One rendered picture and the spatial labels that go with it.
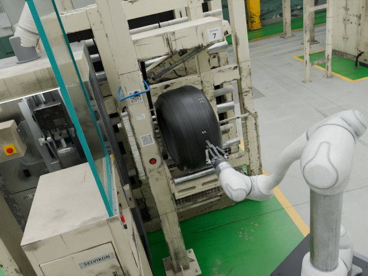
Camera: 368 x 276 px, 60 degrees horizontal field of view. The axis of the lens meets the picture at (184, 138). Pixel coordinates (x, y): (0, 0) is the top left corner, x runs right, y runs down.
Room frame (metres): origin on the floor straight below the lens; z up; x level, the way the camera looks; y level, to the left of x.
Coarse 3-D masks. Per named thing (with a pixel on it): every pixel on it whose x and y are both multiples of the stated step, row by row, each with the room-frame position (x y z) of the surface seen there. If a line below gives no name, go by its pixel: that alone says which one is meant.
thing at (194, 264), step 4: (188, 252) 1.96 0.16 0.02; (192, 252) 1.96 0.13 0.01; (192, 256) 1.92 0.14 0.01; (164, 260) 1.94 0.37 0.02; (168, 260) 1.93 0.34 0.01; (196, 260) 1.87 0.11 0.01; (164, 264) 1.89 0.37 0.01; (168, 264) 1.89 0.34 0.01; (192, 264) 1.83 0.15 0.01; (196, 264) 1.83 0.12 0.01; (192, 268) 1.80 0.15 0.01; (196, 268) 1.77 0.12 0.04; (168, 272) 1.81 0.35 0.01; (172, 272) 1.80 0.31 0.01; (180, 272) 1.78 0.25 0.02; (184, 272) 1.78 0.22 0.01; (188, 272) 1.77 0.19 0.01; (192, 272) 1.76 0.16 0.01; (196, 272) 1.75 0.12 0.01; (200, 272) 1.74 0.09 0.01
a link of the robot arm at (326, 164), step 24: (312, 144) 0.81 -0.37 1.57; (336, 144) 0.78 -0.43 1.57; (312, 168) 0.74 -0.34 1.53; (336, 168) 0.71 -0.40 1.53; (312, 192) 0.81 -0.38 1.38; (336, 192) 0.75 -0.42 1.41; (312, 216) 0.81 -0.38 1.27; (336, 216) 0.77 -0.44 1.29; (312, 240) 0.82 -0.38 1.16; (336, 240) 0.78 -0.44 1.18; (312, 264) 0.82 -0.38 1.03; (336, 264) 0.79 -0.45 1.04
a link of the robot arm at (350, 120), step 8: (344, 112) 0.92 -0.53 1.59; (352, 112) 0.90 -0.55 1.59; (328, 120) 0.92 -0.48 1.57; (336, 120) 0.89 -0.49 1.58; (344, 120) 0.89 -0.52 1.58; (352, 120) 0.87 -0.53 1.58; (360, 120) 0.87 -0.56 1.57; (312, 128) 0.98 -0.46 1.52; (344, 128) 0.86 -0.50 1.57; (352, 128) 0.87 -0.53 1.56; (360, 128) 0.86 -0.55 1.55; (360, 136) 0.88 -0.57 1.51
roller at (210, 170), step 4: (208, 168) 1.78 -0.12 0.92; (212, 168) 1.78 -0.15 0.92; (192, 172) 1.77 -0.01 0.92; (196, 172) 1.76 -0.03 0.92; (200, 172) 1.76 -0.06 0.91; (204, 172) 1.76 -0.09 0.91; (208, 172) 1.76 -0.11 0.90; (212, 172) 1.77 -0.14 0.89; (180, 176) 1.76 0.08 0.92; (184, 176) 1.75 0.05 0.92; (188, 176) 1.75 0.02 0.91; (192, 176) 1.75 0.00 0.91; (196, 176) 1.75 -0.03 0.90; (200, 176) 1.76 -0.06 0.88; (176, 180) 1.73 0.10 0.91; (180, 180) 1.73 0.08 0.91; (184, 180) 1.74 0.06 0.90; (188, 180) 1.75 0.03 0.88
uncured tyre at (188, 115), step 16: (160, 96) 1.92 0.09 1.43; (176, 96) 1.84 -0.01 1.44; (192, 96) 1.82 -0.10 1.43; (160, 112) 2.12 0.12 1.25; (176, 112) 1.73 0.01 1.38; (192, 112) 1.72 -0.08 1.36; (208, 112) 1.73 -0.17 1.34; (160, 128) 2.07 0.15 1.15; (176, 128) 1.68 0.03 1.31; (192, 128) 1.67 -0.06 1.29; (208, 128) 1.68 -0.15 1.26; (176, 144) 1.67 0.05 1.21; (192, 144) 1.64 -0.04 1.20; (176, 160) 1.88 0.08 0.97; (192, 160) 1.64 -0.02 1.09
